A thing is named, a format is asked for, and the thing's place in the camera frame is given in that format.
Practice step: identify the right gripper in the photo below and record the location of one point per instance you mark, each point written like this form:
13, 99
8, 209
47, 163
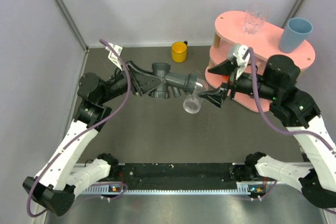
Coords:
216, 97

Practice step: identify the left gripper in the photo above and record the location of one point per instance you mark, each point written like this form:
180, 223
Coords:
142, 82

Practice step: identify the grey plastic pipe fitting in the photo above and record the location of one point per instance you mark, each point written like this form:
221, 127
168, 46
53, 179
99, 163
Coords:
177, 82

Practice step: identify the clear trap with grey nut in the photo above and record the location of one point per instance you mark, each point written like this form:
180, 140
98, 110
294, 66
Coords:
192, 103

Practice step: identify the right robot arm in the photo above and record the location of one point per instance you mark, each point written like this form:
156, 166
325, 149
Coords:
300, 117

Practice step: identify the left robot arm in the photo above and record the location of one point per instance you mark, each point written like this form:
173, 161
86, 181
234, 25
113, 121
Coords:
55, 187

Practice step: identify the yellow mug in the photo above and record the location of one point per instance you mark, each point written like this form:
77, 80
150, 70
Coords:
179, 51

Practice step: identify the pink three-tier shelf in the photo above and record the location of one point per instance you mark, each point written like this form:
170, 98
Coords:
229, 31

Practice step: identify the clear drinking glass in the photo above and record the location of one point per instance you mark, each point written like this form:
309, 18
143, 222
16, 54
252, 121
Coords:
255, 16

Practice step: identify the tall blue cup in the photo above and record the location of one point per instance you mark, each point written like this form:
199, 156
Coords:
296, 31

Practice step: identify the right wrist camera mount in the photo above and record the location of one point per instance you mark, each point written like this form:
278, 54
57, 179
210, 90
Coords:
239, 55

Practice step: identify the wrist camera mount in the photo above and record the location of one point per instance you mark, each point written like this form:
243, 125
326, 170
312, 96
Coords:
239, 55
112, 56

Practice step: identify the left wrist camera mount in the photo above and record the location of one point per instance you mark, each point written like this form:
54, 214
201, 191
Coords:
112, 56

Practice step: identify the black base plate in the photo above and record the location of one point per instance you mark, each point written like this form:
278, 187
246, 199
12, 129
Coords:
175, 176

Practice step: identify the grey slotted cable duct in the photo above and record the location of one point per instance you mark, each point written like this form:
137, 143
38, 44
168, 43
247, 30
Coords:
240, 189

